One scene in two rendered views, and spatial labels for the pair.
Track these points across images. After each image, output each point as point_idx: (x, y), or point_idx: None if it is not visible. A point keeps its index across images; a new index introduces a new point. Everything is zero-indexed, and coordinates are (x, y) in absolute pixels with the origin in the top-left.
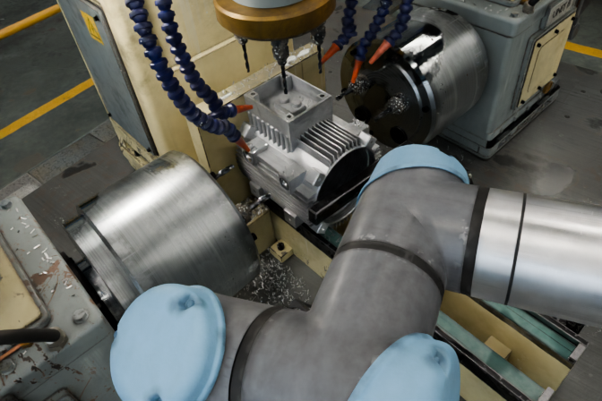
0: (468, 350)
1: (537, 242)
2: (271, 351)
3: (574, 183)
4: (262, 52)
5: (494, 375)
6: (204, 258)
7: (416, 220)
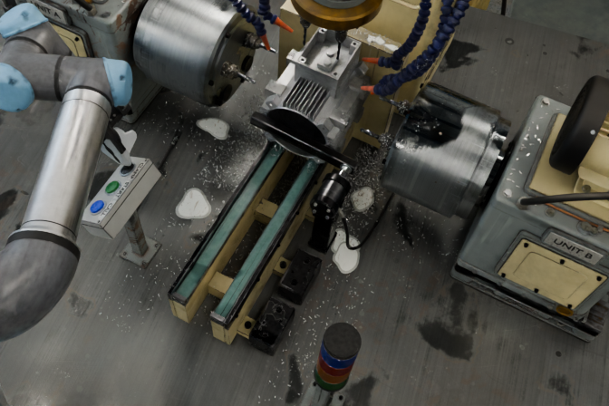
0: (200, 248)
1: (66, 105)
2: (14, 43)
3: (449, 359)
4: (398, 22)
5: (186, 265)
6: (177, 59)
7: (74, 71)
